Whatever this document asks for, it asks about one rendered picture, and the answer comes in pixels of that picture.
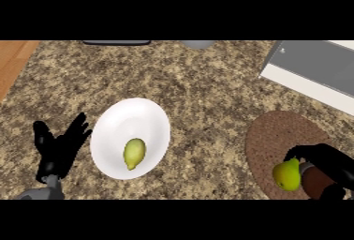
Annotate dark grey flat appliance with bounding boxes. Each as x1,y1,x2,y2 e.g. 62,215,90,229
81,39,152,47

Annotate brown cupcake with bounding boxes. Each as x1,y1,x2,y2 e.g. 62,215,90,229
298,161,339,201

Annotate brown round placemat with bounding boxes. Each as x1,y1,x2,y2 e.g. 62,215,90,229
245,111,335,201

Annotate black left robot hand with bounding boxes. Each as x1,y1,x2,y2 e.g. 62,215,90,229
33,112,95,185

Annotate grey round object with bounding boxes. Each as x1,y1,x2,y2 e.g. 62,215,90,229
180,39,217,51

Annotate yellow-green lemon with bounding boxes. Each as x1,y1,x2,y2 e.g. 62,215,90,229
121,138,148,172

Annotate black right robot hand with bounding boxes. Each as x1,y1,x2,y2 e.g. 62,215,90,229
282,142,354,201

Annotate white oval plate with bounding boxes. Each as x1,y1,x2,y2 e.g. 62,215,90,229
89,97,171,181

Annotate green pear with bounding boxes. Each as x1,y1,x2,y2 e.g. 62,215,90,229
272,157,303,192

